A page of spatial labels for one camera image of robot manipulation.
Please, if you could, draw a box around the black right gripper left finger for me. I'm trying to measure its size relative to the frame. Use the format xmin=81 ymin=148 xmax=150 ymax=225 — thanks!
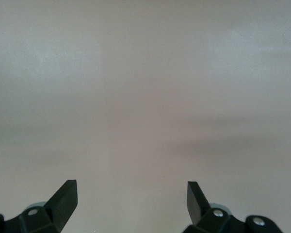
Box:
xmin=0 ymin=179 xmax=79 ymax=233

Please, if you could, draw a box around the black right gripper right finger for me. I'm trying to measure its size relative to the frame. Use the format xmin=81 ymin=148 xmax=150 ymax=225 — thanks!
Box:
xmin=183 ymin=181 xmax=282 ymax=233

